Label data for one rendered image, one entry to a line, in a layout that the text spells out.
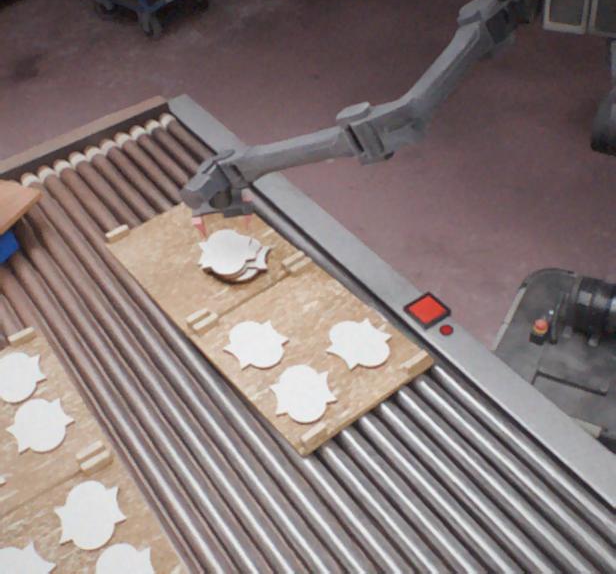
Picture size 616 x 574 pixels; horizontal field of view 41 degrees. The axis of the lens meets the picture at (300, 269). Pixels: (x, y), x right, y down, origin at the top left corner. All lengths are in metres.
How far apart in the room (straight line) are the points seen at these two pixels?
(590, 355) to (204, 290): 1.28
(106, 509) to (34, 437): 0.25
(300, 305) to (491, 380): 0.46
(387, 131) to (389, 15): 3.51
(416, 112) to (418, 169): 2.28
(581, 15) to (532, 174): 1.93
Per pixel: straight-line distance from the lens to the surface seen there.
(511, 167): 3.81
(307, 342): 1.81
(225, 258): 1.95
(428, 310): 1.87
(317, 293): 1.91
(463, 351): 1.81
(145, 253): 2.11
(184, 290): 1.98
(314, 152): 1.63
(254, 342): 1.81
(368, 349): 1.77
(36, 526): 1.69
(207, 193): 1.80
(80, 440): 1.77
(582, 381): 2.64
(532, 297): 2.88
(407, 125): 1.52
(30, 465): 1.77
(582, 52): 4.66
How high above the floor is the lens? 2.29
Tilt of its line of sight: 43 degrees down
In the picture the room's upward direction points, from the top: 8 degrees counter-clockwise
